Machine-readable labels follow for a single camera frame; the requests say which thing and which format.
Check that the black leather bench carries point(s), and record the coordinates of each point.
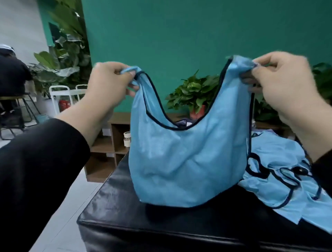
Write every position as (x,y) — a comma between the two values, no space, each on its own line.
(166,223)

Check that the white metal rack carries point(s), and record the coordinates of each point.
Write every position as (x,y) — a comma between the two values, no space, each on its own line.
(65,46)

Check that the teal bucket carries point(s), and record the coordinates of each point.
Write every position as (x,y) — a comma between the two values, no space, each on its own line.
(41,118)

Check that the white wheeled cart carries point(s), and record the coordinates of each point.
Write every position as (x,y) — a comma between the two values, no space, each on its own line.
(62,92)

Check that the person's right hand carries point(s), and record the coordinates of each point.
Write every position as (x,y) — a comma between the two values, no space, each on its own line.
(285,85)

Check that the person's right forearm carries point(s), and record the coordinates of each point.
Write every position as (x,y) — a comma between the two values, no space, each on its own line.
(319,150)

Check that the small white-lidded jar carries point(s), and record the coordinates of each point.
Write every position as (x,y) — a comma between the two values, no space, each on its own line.
(127,139)

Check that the person's left hand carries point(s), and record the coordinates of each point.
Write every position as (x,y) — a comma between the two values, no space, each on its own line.
(106,85)

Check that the person's left forearm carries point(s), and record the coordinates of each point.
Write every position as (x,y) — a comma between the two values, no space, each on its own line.
(46,176)

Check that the wooden top black stool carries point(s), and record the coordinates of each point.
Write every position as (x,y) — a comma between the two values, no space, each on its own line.
(13,97)

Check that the green plant in red pot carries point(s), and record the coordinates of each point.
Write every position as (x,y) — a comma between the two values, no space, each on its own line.
(322,83)
(194,93)

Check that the wooden shelf cabinet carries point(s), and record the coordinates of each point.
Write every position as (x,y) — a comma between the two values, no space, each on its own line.
(101,150)

